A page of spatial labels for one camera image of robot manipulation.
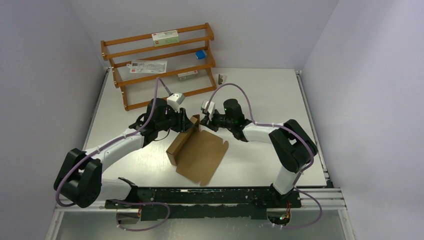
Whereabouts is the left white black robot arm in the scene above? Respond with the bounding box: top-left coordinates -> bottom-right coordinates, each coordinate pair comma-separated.
53,93 -> 193,208

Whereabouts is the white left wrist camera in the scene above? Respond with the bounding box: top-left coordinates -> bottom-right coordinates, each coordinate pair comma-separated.
166,92 -> 185,113

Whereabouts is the brown cardboard box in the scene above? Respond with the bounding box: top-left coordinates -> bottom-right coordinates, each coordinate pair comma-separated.
166,114 -> 229,187

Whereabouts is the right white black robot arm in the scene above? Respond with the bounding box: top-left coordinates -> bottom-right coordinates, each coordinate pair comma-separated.
200,98 -> 318,207

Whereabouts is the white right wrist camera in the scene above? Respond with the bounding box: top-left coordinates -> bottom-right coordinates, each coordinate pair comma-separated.
200,99 -> 215,121

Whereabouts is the white flat blister package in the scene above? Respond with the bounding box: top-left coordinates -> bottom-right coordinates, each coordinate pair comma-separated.
126,60 -> 168,74

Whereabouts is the small grey white clip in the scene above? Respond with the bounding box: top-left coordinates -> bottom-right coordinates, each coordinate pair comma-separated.
217,74 -> 227,86

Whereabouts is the blue small box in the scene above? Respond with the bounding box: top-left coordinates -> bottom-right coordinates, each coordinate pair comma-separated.
195,50 -> 208,60

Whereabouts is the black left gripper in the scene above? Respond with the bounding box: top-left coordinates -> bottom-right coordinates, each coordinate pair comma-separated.
156,104 -> 194,133

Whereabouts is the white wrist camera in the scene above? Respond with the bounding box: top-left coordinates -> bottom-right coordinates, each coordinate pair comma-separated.
200,99 -> 215,121
166,92 -> 185,113

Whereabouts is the grey white small box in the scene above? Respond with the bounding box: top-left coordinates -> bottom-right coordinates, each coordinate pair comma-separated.
177,70 -> 199,81

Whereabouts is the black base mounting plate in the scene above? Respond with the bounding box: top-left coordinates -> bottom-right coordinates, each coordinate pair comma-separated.
104,186 -> 301,221

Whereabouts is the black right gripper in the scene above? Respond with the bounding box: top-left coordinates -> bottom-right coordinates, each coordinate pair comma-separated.
199,109 -> 234,132

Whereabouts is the orange wooden shelf rack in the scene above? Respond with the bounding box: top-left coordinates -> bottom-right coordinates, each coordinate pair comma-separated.
100,22 -> 218,111

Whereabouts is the green white box top shelf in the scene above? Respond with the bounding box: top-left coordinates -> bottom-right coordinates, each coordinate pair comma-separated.
151,30 -> 180,47

